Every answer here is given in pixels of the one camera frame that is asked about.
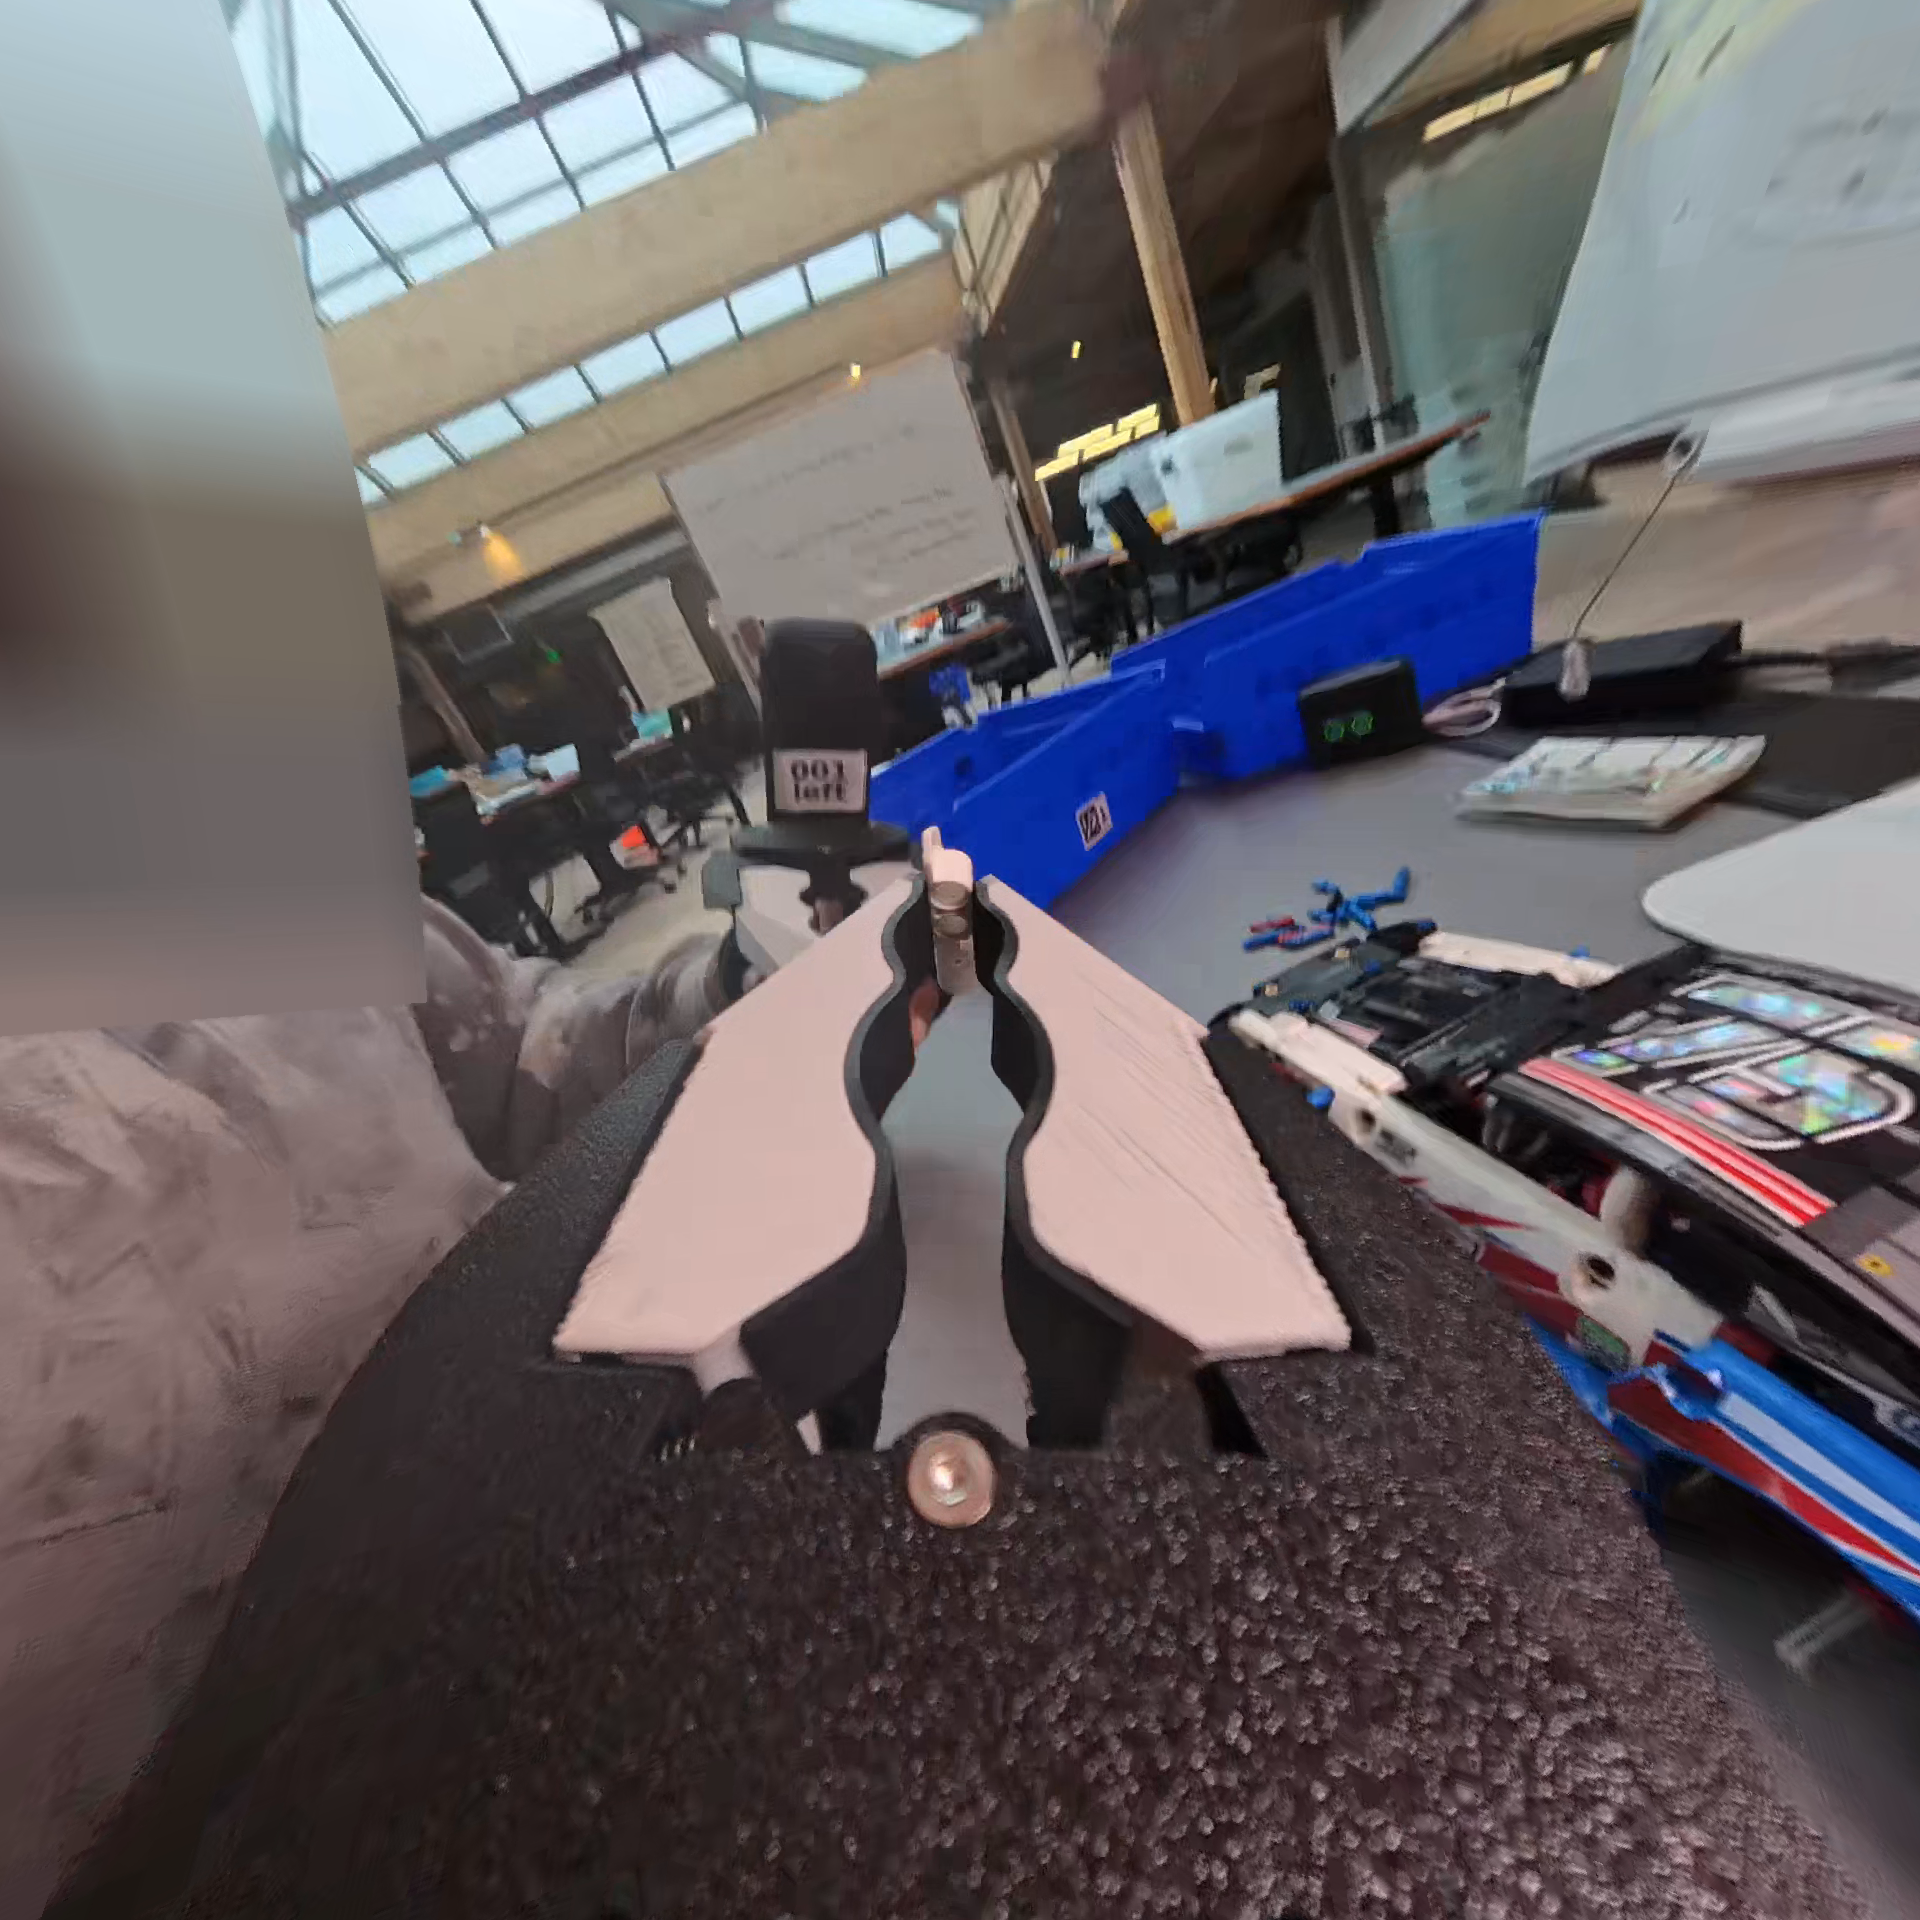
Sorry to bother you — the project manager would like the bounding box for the wooden far table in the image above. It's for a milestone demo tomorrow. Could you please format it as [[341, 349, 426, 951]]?
[[1162, 412, 1495, 541]]

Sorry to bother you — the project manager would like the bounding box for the white monitor stand base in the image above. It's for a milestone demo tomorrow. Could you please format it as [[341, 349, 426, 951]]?
[[1640, 779, 1920, 961]]

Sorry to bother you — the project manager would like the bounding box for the whiteboard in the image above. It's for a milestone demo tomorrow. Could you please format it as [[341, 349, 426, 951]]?
[[660, 348, 1037, 633]]

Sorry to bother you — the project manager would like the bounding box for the person's grey sweatshirt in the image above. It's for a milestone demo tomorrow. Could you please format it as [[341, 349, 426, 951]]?
[[0, 900, 519, 1920]]

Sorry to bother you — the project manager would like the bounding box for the grey desk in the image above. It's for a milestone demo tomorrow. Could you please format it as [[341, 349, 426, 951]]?
[[877, 645, 1920, 1712]]

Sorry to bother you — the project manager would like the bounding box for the blue plastic bin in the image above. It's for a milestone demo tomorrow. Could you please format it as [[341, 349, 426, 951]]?
[[1117, 510, 1548, 781], [870, 660, 1202, 910]]

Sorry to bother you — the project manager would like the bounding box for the white storage box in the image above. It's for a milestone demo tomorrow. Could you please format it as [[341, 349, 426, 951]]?
[[1079, 392, 1285, 548]]

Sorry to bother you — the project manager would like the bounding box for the instruction booklet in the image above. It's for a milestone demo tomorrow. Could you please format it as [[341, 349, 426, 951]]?
[[1456, 731, 1768, 829]]

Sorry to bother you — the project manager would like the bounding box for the black office chair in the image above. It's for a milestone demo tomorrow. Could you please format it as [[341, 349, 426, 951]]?
[[411, 779, 579, 961], [1102, 486, 1202, 633]]

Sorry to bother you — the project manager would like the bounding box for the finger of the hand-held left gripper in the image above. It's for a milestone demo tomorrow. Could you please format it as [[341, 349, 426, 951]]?
[[742, 877, 840, 981]]

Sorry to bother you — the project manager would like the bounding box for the near blue plastic bin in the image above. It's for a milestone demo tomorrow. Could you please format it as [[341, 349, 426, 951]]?
[[870, 660, 1202, 910]]

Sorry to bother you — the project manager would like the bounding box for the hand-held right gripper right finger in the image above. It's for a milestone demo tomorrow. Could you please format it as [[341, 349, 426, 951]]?
[[975, 877, 1355, 1367]]

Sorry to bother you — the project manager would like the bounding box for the black flat box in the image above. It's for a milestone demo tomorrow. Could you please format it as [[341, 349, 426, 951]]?
[[1499, 621, 1749, 728]]

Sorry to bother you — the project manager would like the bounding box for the person's left forearm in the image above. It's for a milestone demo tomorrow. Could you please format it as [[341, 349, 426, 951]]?
[[421, 900, 735, 1179]]

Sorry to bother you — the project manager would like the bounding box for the black charger green display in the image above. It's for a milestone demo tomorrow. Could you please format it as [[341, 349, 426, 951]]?
[[1295, 660, 1423, 769]]

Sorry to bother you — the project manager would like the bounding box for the white toy panel piece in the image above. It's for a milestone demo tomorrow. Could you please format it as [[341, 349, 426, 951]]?
[[918, 825, 980, 999]]

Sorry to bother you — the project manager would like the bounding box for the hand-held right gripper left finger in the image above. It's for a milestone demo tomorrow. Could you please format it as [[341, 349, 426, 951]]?
[[551, 872, 922, 1375]]

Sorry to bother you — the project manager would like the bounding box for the white monitor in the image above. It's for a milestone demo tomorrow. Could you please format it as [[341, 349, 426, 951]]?
[[1522, 0, 1920, 484]]

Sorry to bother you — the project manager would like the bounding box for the black desk mat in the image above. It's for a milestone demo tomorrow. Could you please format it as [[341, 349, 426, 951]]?
[[1447, 645, 1920, 825]]

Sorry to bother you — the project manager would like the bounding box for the brick-built toy race car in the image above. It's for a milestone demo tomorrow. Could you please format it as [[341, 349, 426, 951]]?
[[1207, 919, 1920, 1622]]

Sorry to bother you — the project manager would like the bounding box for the paper flipchart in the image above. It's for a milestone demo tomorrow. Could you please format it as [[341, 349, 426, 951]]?
[[587, 575, 719, 712]]

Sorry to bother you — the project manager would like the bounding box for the pile of blue red pins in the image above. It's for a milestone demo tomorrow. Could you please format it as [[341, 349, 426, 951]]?
[[1242, 862, 1414, 952]]

